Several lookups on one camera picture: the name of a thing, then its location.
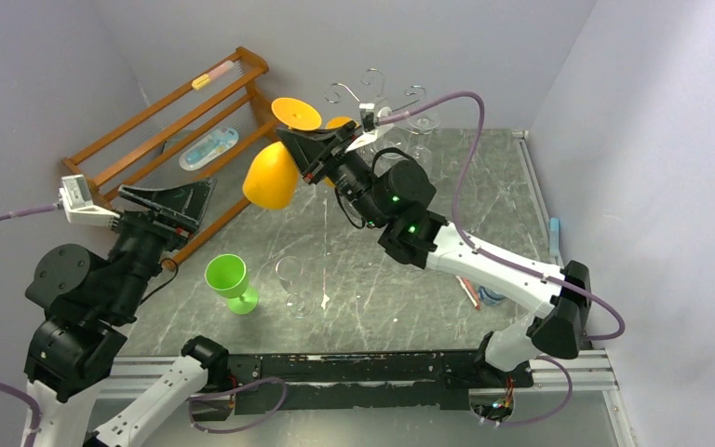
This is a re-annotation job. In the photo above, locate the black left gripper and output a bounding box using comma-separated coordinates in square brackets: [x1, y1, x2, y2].
[111, 175, 221, 317]

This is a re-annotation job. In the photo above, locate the red pencil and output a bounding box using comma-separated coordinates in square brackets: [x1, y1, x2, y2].
[456, 277, 481, 311]

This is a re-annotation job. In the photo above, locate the orange wooden shelf rack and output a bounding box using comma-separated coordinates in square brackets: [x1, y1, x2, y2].
[61, 47, 280, 264]

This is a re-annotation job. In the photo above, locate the orange plastic goblet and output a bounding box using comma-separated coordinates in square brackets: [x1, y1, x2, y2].
[242, 97, 321, 210]
[324, 116, 358, 191]

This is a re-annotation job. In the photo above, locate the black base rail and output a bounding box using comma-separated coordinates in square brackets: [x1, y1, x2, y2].
[205, 349, 533, 415]

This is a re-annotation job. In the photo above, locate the small clear wine glass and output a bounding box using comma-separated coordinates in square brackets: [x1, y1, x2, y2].
[275, 256, 314, 318]

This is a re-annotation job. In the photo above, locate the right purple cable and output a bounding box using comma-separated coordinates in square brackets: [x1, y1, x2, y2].
[375, 90, 627, 343]

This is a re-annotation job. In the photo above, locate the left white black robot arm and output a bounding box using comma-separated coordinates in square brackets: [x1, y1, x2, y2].
[23, 174, 236, 446]

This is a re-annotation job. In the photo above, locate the orange plastic goblet front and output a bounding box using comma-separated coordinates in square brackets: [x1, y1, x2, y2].
[324, 116, 358, 191]

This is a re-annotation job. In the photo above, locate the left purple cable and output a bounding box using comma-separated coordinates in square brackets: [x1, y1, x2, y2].
[0, 202, 62, 447]

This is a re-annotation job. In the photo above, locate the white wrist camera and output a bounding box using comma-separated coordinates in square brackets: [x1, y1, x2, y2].
[59, 174, 120, 227]
[345, 102, 393, 153]

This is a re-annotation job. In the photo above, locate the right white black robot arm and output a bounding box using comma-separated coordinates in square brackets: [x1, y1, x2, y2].
[276, 123, 590, 386]

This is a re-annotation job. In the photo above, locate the light blue wall clip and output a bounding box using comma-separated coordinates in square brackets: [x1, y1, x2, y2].
[548, 217, 560, 258]

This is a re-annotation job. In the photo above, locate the blue white blister pack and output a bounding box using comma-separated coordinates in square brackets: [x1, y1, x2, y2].
[179, 127, 239, 171]

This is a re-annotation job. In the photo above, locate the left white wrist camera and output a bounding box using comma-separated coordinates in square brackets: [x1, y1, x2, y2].
[59, 174, 120, 227]

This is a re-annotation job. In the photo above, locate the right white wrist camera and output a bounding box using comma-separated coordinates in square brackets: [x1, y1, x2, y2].
[345, 102, 393, 153]

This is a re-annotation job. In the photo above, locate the chrome wire wine glass rack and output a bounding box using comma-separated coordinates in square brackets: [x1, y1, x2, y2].
[322, 67, 436, 162]

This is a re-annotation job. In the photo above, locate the purple cable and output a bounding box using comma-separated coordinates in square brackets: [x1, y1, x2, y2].
[375, 90, 627, 343]
[0, 202, 62, 447]

